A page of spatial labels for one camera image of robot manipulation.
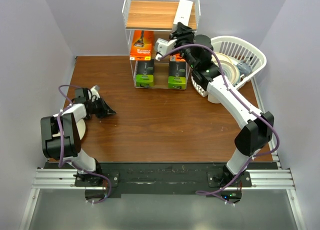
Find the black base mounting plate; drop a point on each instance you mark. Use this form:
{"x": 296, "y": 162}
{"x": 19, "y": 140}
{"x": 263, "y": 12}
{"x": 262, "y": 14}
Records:
{"x": 164, "y": 179}

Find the grey object in basket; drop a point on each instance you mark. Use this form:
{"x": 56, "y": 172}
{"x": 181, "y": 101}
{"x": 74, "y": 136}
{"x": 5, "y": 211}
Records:
{"x": 244, "y": 69}

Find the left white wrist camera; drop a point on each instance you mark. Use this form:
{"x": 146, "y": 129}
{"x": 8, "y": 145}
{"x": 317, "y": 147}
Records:
{"x": 95, "y": 91}

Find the blue ringed plate in basket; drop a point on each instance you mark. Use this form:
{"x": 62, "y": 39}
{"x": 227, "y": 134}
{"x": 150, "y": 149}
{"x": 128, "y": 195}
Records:
{"x": 232, "y": 73}

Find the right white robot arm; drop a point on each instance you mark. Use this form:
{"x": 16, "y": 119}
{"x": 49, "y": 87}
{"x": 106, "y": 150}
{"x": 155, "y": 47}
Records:
{"x": 209, "y": 79}

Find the cream plate on table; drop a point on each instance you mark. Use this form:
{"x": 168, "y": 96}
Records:
{"x": 81, "y": 127}

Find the silver grey box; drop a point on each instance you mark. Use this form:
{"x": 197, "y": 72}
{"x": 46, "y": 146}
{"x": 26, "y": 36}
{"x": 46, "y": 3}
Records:
{"x": 183, "y": 13}

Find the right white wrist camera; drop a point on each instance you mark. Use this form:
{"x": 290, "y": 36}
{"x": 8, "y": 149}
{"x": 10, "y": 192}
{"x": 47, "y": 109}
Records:
{"x": 164, "y": 48}

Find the orange razor box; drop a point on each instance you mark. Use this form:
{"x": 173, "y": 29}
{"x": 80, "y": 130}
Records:
{"x": 142, "y": 45}
{"x": 176, "y": 58}

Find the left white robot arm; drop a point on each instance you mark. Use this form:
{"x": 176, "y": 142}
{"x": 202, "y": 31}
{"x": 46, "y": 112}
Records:
{"x": 61, "y": 140}

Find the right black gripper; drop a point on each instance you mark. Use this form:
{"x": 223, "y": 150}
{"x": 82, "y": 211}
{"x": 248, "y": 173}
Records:
{"x": 182, "y": 33}

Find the cream plate in basket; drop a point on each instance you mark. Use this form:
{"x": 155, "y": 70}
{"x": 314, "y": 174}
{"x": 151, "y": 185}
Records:
{"x": 223, "y": 58}

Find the white wire wooden shelf unit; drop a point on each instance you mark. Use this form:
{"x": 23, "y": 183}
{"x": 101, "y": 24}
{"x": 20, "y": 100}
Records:
{"x": 156, "y": 16}

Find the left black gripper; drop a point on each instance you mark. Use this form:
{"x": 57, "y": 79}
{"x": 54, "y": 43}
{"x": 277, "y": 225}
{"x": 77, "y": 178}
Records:
{"x": 105, "y": 109}

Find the white plastic slatted basket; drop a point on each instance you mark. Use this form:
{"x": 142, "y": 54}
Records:
{"x": 237, "y": 50}

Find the black green razor box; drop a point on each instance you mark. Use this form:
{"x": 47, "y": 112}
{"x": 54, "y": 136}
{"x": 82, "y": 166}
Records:
{"x": 144, "y": 75}
{"x": 177, "y": 75}

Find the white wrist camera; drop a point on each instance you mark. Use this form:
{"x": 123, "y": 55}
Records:
{"x": 95, "y": 91}
{"x": 164, "y": 48}

